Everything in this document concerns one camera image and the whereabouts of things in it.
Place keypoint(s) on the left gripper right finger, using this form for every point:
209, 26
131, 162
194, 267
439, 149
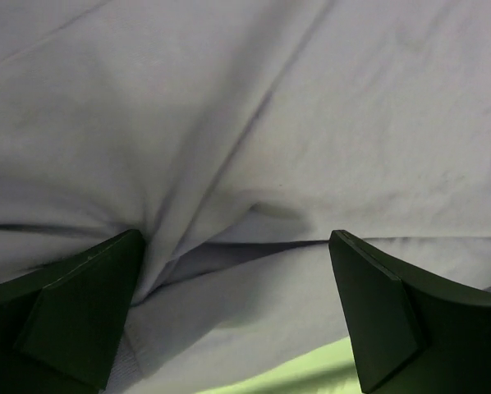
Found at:
411, 331

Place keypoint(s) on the purple t shirt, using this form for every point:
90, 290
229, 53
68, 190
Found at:
235, 136

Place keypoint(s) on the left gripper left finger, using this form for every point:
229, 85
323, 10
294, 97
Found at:
61, 325

